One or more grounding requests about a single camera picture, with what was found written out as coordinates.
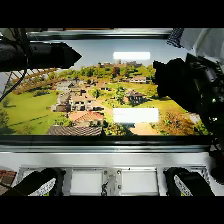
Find wooden peg rack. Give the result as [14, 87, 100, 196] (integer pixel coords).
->
[8, 67, 60, 96]

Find dark patterned garment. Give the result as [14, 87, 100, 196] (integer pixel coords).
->
[166, 27, 185, 49]

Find white garment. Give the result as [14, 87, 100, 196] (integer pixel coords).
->
[180, 27, 224, 63]

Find silver frame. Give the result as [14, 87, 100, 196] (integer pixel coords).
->
[0, 28, 224, 197]

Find black cable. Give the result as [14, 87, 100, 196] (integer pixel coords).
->
[0, 28, 31, 103]

